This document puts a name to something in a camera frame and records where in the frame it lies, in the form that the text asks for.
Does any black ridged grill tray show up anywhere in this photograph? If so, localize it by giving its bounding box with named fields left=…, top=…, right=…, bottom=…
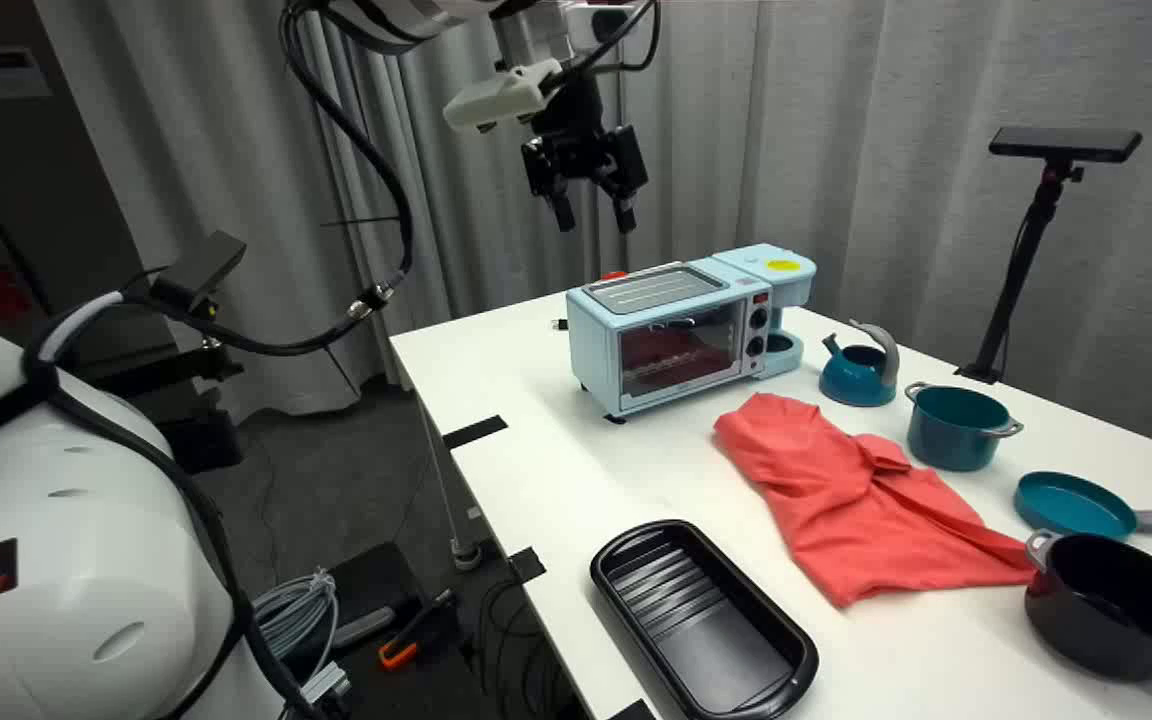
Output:
left=588, top=518, right=826, bottom=720

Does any orange handled tool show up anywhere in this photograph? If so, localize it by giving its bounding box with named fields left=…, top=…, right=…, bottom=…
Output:
left=378, top=584, right=461, bottom=671

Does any light blue toaster oven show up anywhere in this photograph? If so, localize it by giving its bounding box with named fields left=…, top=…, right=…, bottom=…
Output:
left=563, top=240, right=821, bottom=426

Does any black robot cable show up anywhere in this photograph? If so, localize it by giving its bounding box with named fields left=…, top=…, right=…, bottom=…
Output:
left=12, top=0, right=419, bottom=720

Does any black tripod stand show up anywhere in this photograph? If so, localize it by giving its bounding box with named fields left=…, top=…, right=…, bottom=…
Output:
left=954, top=157, right=1090, bottom=388

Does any metal table leg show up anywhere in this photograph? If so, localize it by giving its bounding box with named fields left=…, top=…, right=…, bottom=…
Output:
left=419, top=434, right=489, bottom=578

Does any teal kettle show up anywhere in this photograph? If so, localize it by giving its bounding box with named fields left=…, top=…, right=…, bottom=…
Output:
left=817, top=318, right=904, bottom=412

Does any black camera on mount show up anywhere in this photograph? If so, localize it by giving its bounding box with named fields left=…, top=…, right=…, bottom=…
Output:
left=143, top=233, right=251, bottom=319

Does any dark gray cabinet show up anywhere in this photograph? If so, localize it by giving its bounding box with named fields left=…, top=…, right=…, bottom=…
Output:
left=0, top=0, right=149, bottom=338

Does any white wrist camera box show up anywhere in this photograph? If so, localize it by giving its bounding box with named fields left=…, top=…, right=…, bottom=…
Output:
left=442, top=57, right=569, bottom=138

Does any black tape strip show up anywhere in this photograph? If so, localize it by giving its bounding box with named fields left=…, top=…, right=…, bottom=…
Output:
left=442, top=412, right=514, bottom=452
left=507, top=546, right=549, bottom=589

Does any black floor box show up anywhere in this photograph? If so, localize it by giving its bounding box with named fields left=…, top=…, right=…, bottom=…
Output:
left=332, top=541, right=429, bottom=651

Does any gray cable bundle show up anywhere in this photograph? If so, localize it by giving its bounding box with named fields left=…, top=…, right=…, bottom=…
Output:
left=249, top=569, right=347, bottom=711

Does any black pot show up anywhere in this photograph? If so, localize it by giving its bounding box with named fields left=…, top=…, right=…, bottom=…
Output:
left=1021, top=530, right=1152, bottom=689

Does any black camera bar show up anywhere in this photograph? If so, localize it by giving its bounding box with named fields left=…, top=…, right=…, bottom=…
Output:
left=989, top=126, right=1148, bottom=169

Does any teal frying pan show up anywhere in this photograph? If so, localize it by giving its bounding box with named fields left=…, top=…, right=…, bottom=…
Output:
left=1012, top=470, right=1152, bottom=546

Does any teal pot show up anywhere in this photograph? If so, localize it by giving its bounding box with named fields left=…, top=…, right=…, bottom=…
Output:
left=901, top=377, right=1027, bottom=478

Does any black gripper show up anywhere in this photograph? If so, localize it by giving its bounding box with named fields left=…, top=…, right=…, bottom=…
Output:
left=519, top=72, right=652, bottom=240

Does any red sweatshirt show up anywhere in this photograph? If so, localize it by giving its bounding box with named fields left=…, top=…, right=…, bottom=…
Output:
left=712, top=388, right=1040, bottom=611

